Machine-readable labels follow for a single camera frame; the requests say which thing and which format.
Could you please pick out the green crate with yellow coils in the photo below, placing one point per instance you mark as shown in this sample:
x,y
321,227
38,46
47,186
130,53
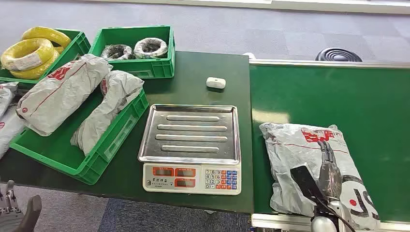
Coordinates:
x,y
75,48

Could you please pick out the large green plastic crate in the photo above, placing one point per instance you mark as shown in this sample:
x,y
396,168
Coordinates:
x,y
61,157

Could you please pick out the black ribbed round object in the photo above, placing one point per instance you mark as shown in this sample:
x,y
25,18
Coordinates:
x,y
338,55

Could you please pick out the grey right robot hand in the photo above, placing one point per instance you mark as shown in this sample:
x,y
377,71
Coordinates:
x,y
330,179

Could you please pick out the large grey courier package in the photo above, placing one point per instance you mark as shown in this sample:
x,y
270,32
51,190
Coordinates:
x,y
61,96

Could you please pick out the electronic scale steel tray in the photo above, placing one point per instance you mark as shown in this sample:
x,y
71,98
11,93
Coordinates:
x,y
192,137

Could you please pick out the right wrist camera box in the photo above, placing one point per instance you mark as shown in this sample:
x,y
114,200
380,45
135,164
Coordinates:
x,y
306,184

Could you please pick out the narrow grey courier package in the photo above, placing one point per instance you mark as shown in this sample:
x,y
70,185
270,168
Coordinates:
x,y
109,109

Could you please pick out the grey courier bag black lettering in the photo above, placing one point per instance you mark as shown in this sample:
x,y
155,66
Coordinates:
x,y
298,153

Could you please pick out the small grey courier bag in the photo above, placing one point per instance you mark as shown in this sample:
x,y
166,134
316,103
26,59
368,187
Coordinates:
x,y
5,96

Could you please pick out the small white oval device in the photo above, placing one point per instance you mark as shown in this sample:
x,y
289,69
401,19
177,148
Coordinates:
x,y
216,82

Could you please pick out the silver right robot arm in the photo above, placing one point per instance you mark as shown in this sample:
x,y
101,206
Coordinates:
x,y
323,224

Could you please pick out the green crate with wrapped coils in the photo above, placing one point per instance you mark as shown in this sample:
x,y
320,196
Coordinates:
x,y
150,65

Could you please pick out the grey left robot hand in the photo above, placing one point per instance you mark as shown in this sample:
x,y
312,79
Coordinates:
x,y
12,221

